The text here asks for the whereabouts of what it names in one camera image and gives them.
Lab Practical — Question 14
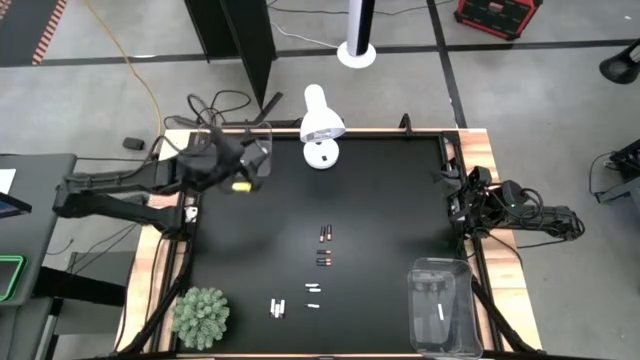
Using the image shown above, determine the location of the black round stand base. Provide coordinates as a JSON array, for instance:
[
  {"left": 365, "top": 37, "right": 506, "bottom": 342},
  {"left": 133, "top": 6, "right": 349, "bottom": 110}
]
[{"left": 598, "top": 38, "right": 640, "bottom": 86}]

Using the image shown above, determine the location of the black table mat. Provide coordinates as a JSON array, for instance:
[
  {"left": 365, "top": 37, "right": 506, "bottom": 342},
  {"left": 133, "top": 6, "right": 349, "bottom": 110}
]
[{"left": 192, "top": 134, "right": 476, "bottom": 354}]

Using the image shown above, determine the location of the yellow cable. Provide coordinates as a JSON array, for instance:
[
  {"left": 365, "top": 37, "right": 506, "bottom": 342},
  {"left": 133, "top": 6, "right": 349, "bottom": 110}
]
[{"left": 82, "top": 0, "right": 164, "bottom": 137}]

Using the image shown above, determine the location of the black equipment cart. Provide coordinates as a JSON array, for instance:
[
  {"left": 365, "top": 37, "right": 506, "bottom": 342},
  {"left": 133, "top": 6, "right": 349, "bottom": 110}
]
[{"left": 588, "top": 138, "right": 640, "bottom": 205}]

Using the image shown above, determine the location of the grey desk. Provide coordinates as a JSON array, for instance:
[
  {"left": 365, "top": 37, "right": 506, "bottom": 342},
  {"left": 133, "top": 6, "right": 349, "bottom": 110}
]
[{"left": 0, "top": 152, "right": 79, "bottom": 307}]

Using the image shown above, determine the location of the black orange striped mat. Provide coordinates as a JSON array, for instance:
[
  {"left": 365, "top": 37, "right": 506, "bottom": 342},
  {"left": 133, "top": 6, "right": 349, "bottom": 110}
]
[{"left": 0, "top": 0, "right": 69, "bottom": 67}]

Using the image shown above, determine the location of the dark tablet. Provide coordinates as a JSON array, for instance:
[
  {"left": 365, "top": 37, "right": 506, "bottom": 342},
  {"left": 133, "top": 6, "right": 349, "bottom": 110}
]
[{"left": 0, "top": 191, "right": 33, "bottom": 220}]

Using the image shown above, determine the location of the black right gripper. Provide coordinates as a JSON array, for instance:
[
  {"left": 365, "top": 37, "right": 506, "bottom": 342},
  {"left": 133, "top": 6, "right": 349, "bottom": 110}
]
[{"left": 432, "top": 167, "right": 476, "bottom": 223}]

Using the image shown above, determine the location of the black table frame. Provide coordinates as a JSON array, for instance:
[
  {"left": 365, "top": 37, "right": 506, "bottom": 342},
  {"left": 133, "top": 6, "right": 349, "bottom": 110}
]
[{"left": 117, "top": 127, "right": 544, "bottom": 360}]

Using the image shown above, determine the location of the white black pole stand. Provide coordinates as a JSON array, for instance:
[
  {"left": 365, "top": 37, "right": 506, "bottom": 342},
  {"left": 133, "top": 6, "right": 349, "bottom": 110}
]
[{"left": 336, "top": 0, "right": 378, "bottom": 70}]

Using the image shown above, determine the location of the green framed tray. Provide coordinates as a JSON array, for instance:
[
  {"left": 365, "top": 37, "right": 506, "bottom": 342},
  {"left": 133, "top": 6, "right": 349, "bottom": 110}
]
[{"left": 0, "top": 254, "right": 27, "bottom": 303}]

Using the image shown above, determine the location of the white desk lamp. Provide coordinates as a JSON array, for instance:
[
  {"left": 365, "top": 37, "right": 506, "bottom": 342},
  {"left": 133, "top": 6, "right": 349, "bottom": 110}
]
[{"left": 298, "top": 83, "right": 347, "bottom": 170}]

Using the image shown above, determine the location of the black partition panel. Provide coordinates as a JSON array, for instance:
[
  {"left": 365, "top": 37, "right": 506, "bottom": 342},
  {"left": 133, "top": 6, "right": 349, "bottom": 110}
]
[{"left": 183, "top": 0, "right": 279, "bottom": 110}]

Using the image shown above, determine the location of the white paper sheet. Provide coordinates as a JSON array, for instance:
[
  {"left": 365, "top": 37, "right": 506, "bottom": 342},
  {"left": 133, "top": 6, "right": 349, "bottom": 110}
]
[{"left": 0, "top": 168, "right": 18, "bottom": 196}]

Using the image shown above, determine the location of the black cable bundle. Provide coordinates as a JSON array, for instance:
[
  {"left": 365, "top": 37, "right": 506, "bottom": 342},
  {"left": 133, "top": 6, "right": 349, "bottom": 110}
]
[{"left": 163, "top": 89, "right": 253, "bottom": 130}]

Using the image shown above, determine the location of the low clear plastic bin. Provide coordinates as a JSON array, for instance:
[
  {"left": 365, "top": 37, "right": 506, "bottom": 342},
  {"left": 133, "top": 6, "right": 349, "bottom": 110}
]
[{"left": 197, "top": 122, "right": 275, "bottom": 195}]

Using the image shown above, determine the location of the white cable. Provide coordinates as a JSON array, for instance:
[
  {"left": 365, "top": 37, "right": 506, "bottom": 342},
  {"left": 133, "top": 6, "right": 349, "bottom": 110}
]
[{"left": 268, "top": 19, "right": 342, "bottom": 51}]

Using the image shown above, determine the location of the green artificial plant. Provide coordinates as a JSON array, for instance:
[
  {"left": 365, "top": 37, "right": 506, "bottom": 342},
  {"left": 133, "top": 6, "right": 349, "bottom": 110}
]
[{"left": 171, "top": 285, "right": 232, "bottom": 352}]

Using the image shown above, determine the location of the red black crate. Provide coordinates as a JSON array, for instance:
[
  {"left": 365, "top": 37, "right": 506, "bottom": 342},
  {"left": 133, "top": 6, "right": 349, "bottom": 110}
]
[{"left": 453, "top": 0, "right": 545, "bottom": 42}]

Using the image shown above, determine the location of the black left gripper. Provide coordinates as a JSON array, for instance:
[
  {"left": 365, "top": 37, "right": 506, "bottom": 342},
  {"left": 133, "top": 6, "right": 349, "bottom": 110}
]
[{"left": 177, "top": 131, "right": 272, "bottom": 193}]

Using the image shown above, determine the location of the tall clear plastic bin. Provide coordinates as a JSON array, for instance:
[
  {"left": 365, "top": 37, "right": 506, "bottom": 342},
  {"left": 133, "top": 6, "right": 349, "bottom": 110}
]
[{"left": 406, "top": 256, "right": 485, "bottom": 359}]

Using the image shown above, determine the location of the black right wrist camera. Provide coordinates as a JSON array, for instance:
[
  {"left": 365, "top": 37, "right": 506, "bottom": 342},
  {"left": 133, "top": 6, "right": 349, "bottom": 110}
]
[{"left": 468, "top": 166, "right": 494, "bottom": 190}]

